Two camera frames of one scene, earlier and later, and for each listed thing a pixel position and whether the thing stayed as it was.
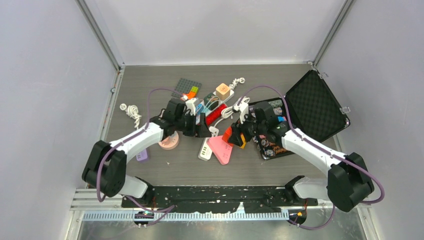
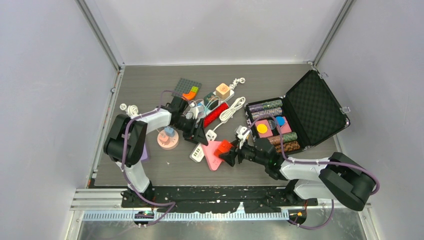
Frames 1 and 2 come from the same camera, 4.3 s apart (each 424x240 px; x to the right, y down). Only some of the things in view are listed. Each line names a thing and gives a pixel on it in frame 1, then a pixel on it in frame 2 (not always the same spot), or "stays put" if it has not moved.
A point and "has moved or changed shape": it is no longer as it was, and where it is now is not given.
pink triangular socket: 221,149 has moved or changed shape
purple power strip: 142,155 stays put
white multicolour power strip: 211,101 stays put
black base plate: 253,199 stays put
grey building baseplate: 184,86 stays put
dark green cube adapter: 211,101 stays put
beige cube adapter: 223,91 stays put
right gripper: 235,138 -> 230,157
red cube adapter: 227,134 -> 224,147
